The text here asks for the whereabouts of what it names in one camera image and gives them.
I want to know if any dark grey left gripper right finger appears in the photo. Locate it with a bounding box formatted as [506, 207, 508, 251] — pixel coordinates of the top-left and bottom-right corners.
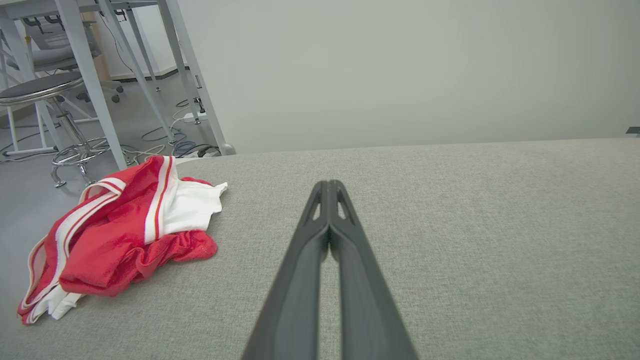
[329, 180, 419, 360]

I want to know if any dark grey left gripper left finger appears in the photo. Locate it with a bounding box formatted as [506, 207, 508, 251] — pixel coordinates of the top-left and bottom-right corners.
[241, 180, 330, 360]

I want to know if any red and white basketball jersey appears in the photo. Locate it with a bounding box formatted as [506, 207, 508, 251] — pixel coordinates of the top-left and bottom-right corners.
[17, 155, 229, 326]

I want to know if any grey fabric sofa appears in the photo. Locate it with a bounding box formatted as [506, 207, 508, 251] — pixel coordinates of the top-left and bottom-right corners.
[0, 137, 640, 360]

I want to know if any round grey chrome stool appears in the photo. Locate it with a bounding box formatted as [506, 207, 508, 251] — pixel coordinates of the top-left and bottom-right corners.
[0, 70, 132, 189]

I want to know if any grey office chair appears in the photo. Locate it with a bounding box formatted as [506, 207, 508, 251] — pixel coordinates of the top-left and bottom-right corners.
[5, 17, 124, 104]

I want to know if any white metal table frame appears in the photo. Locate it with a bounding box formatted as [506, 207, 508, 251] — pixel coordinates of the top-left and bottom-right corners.
[0, 0, 236, 171]

